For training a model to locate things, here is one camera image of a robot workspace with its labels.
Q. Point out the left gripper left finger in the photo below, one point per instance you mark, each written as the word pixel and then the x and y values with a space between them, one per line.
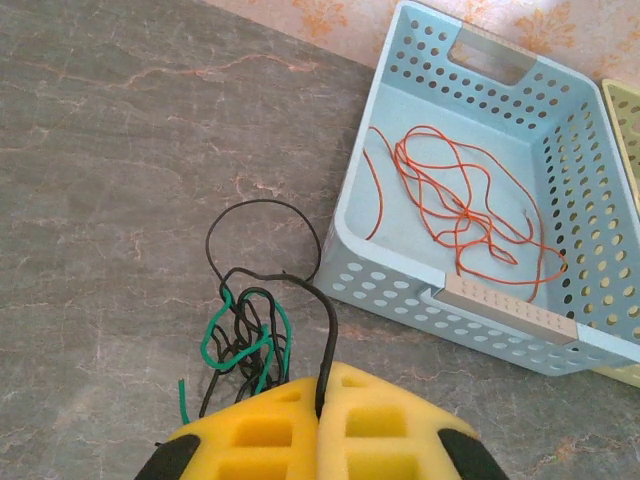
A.
pixel 260 440

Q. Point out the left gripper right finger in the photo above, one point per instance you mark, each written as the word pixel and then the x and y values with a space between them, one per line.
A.
pixel 380 430

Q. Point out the blue perforated plastic basket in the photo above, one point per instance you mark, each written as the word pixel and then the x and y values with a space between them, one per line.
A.
pixel 425 105

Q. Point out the green perforated plastic basket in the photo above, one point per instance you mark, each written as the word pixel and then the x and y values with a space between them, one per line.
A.
pixel 627 115

